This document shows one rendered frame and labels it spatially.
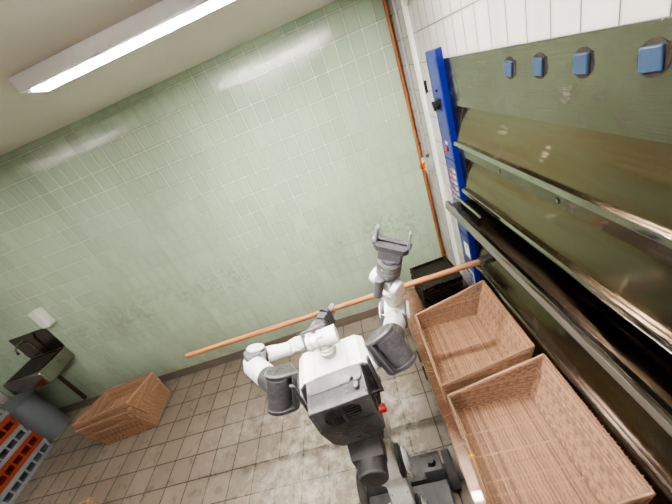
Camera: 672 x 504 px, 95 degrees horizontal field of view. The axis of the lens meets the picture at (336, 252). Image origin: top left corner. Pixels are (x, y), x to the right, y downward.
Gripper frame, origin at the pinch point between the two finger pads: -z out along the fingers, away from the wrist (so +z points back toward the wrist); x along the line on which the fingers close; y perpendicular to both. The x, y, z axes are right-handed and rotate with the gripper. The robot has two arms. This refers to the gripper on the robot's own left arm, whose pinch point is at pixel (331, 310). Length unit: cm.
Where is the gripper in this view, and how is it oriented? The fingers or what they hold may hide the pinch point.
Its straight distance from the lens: 168.6
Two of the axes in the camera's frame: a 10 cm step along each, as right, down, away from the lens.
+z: -4.9, 5.8, -6.5
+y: 8.0, 0.0, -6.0
